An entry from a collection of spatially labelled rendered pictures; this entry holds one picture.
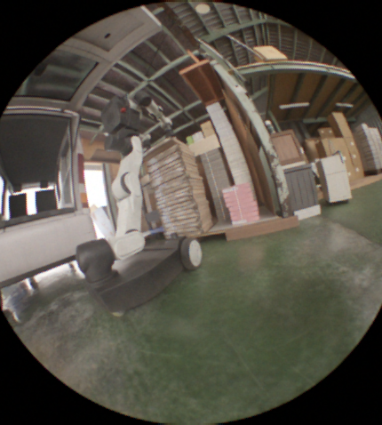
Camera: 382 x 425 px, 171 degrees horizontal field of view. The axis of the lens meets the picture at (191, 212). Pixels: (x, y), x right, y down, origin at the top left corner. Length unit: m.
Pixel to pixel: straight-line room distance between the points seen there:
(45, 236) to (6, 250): 0.30
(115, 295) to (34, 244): 0.58
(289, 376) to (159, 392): 0.29
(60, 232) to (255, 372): 1.02
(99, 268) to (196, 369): 0.51
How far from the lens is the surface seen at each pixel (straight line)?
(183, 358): 0.43
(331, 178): 1.70
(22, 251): 0.93
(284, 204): 1.23
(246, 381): 0.38
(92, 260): 0.61
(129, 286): 0.56
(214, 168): 1.68
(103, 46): 1.46
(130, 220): 0.75
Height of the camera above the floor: 0.38
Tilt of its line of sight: 2 degrees down
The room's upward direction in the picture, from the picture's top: 15 degrees counter-clockwise
